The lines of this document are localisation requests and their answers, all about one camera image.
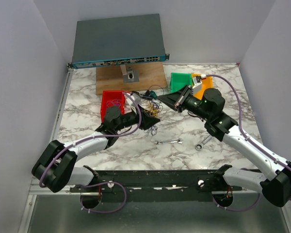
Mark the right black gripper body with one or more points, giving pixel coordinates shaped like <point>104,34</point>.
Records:
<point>186,100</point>

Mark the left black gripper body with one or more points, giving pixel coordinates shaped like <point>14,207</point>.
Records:
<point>134,118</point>

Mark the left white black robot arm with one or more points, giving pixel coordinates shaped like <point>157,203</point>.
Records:
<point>75,150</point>

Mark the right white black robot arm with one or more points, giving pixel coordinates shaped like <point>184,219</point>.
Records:
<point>274,179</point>

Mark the green plastic bin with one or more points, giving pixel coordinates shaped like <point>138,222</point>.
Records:
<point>179,80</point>

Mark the orange plastic bin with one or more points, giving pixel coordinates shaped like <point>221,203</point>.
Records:
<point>206,83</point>

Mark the red plastic bin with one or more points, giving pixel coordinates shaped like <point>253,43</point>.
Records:
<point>112,98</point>

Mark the wooden board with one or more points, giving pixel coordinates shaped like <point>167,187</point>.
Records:
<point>151,76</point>

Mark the silver open-end wrench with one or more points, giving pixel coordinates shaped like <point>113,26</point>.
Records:
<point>177,141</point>

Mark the silver ratchet wrench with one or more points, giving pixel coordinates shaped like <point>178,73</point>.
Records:
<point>199,146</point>

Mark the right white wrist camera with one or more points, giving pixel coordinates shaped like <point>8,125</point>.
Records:
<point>197,82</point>

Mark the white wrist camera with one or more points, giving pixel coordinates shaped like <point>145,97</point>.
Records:
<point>197,82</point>
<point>132,101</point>

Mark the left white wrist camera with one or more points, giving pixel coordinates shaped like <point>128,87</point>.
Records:
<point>132,101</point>

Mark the green handled screwdriver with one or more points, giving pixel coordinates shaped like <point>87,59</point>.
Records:
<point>150,95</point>

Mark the grey metal bracket stand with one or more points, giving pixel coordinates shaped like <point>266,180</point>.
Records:
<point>129,74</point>

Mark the grey blue network switch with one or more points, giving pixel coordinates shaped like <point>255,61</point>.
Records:
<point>118,41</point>

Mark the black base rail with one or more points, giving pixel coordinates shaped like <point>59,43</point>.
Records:
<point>121,186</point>

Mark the aluminium extrusion frame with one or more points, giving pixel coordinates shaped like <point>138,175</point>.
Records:
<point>31,198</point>

